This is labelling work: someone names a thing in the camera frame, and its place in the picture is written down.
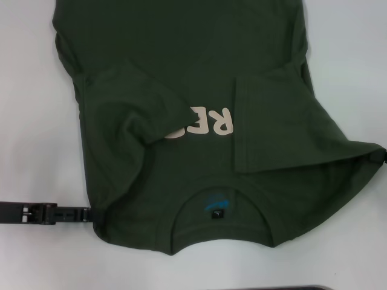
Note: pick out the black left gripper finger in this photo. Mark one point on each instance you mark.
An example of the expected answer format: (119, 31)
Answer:
(75, 214)

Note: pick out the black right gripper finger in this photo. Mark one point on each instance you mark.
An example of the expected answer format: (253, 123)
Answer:
(379, 157)

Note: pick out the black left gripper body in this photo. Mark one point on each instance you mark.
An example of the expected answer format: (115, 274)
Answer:
(27, 213)

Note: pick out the dark green FREE t-shirt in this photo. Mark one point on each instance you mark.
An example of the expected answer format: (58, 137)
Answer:
(187, 60)

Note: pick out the dark rounded base edge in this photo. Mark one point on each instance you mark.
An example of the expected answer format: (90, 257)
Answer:
(305, 288)

